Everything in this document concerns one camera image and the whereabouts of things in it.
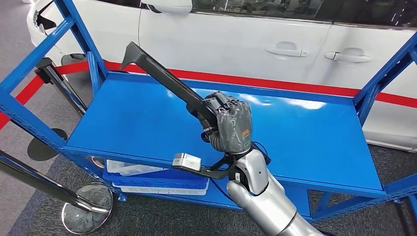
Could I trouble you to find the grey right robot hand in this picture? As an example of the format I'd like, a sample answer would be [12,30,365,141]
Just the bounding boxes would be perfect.
[195,91,254,155]

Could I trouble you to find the black plastic plate bracket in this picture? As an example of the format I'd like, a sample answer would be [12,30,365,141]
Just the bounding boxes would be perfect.
[120,41,219,128]

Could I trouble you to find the blue metal shelf rack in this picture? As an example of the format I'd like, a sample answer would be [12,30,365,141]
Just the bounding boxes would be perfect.
[0,0,417,222]

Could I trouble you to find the red barrier belt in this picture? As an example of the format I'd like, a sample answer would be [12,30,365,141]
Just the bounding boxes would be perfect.
[0,61,417,131]

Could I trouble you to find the white car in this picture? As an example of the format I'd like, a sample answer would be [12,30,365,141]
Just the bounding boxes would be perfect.
[26,0,417,153]

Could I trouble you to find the black stanchion with disc base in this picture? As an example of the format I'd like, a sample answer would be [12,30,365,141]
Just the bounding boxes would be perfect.
[27,128,68,162]

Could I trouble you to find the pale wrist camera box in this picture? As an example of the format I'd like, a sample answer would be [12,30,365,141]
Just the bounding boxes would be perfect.
[172,152,203,172]

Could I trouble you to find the chrome stanchion post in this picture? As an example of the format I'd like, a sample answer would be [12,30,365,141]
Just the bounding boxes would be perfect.
[0,149,114,235]
[34,58,106,169]

